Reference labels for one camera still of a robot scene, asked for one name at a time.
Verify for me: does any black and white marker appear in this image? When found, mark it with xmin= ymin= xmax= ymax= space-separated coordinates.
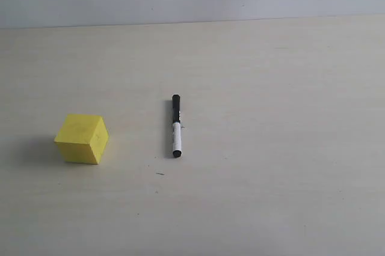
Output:
xmin=172 ymin=94 xmax=182 ymax=158

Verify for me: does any yellow foam cube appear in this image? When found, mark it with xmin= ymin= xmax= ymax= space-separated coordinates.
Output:
xmin=54 ymin=114 xmax=109 ymax=165

